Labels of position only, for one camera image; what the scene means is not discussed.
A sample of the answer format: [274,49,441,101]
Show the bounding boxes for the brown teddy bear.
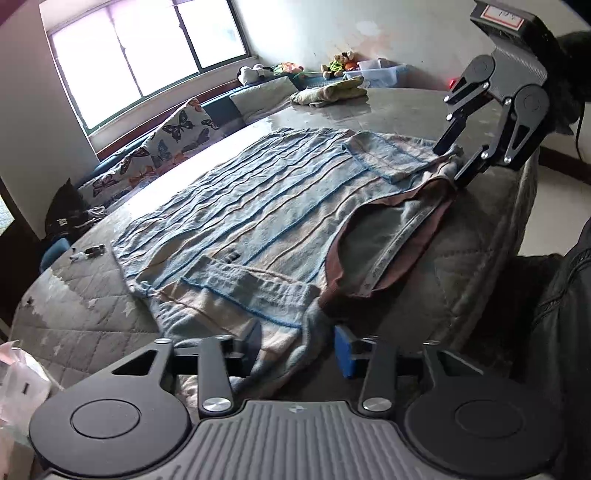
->
[321,50,359,80]

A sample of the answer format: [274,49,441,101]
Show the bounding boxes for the green orange plush toy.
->
[272,61,306,78]

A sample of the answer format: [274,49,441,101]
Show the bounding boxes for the grey cushion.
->
[230,76,300,124]

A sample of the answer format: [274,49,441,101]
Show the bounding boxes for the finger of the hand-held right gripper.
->
[452,98,546,189]
[433,78,493,156]

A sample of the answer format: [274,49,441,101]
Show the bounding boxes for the grey quilted table cover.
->
[11,88,542,416]

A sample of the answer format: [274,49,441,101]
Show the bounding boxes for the translucent plastic storage box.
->
[342,58,410,89]

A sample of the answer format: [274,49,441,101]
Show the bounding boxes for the window with dark frame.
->
[39,0,260,134]

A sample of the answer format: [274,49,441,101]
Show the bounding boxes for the person's right forearm dark sleeve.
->
[549,30,591,137]

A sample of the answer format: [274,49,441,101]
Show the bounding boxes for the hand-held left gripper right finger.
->
[334,325,484,414]

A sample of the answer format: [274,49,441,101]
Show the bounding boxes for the pink white plastic bag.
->
[0,340,52,435]

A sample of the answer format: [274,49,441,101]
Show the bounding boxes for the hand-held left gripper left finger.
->
[112,322,262,415]

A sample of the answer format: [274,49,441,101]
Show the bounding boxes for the white plush toy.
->
[237,64,276,85]

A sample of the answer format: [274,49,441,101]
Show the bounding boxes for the small dark clips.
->
[68,246,107,262]

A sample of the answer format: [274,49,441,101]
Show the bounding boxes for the black bag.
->
[45,179,91,241]

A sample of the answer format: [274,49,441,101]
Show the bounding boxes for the black cable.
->
[574,117,591,160]

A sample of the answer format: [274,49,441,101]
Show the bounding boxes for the person's dark pants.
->
[526,239,591,467]

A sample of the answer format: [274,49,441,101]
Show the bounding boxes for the blue striped sweater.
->
[111,128,465,400]

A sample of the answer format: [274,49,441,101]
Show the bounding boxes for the butterfly print cushion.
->
[91,98,223,200]

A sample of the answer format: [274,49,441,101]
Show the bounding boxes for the blue window bench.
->
[39,73,324,273]

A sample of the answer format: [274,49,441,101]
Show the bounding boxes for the folded yellow-green clothes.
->
[290,78,369,110]

